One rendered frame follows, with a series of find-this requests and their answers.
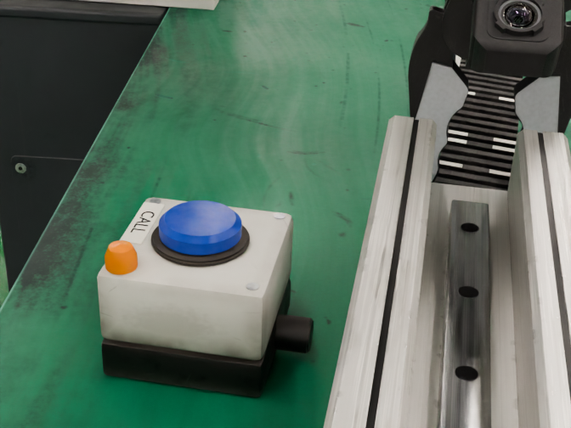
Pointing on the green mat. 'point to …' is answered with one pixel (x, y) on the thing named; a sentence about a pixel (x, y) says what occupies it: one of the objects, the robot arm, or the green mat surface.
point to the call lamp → (121, 257)
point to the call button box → (202, 306)
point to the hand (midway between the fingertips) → (475, 183)
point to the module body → (460, 294)
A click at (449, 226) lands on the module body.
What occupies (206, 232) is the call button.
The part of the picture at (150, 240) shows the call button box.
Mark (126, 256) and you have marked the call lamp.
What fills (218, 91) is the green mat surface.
